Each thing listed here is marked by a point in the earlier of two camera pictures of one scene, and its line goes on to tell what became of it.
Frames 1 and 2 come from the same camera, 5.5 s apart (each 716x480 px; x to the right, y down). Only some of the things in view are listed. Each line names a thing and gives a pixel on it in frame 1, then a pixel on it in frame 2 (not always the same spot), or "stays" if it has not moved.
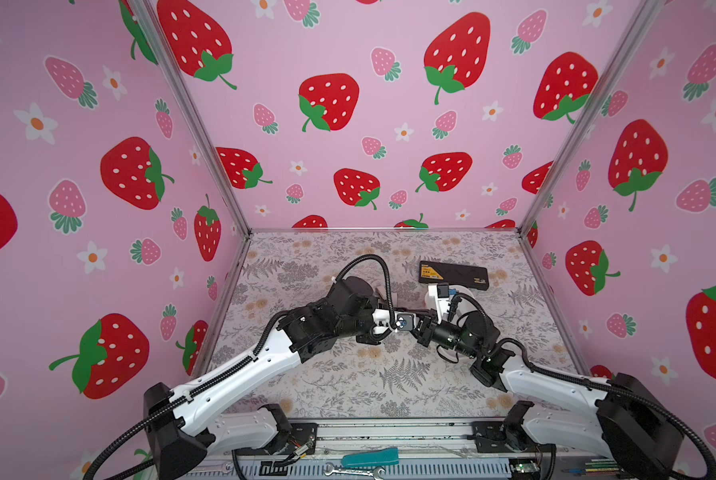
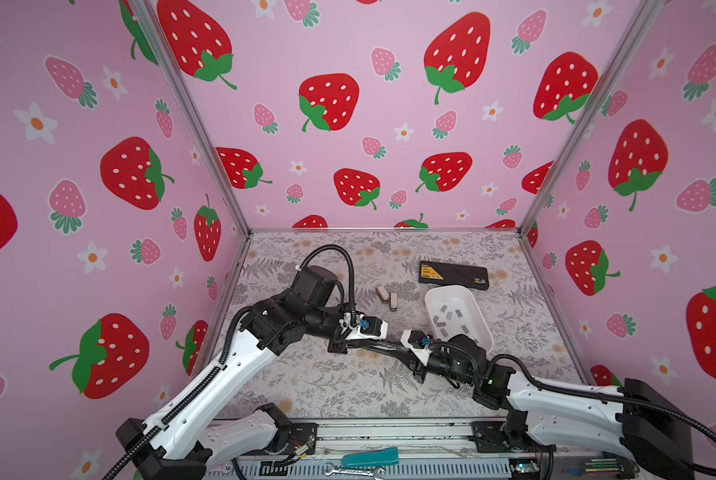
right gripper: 429,322 to 417,360
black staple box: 453,274 stays
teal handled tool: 370,458 stays
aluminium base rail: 399,449 stays
